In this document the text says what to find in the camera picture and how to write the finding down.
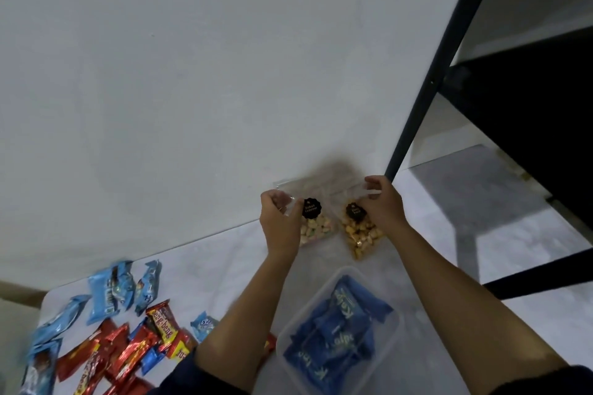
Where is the person's right hand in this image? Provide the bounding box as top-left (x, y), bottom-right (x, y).
top-left (356, 175), bottom-right (411, 238)

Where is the person's left hand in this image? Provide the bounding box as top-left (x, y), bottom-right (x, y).
top-left (259, 189), bottom-right (305, 261)

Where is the bag of orange crackers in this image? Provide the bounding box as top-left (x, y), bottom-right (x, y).
top-left (331, 181), bottom-right (385, 261)

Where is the bag of pastel candies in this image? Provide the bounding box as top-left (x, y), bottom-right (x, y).
top-left (273, 177), bottom-right (337, 247)

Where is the group of light blue packets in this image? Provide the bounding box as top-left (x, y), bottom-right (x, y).
top-left (18, 260), bottom-right (221, 395)

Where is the pile of red candy bars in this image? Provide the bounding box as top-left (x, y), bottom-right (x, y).
top-left (55, 299), bottom-right (278, 395)

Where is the person's left forearm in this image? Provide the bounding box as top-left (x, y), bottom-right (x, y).
top-left (194, 253), bottom-right (297, 393)

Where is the person's right forearm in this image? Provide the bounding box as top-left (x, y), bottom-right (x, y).
top-left (389, 222), bottom-right (568, 395)

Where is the person's navy shirt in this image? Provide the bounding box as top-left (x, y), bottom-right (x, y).
top-left (148, 348), bottom-right (593, 395)

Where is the clear plastic tub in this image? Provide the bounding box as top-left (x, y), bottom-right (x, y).
top-left (275, 266), bottom-right (404, 395)

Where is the black side table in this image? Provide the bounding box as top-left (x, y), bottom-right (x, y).
top-left (384, 0), bottom-right (593, 301)

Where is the grey marble-look board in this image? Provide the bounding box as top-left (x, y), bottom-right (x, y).
top-left (36, 144), bottom-right (593, 395)

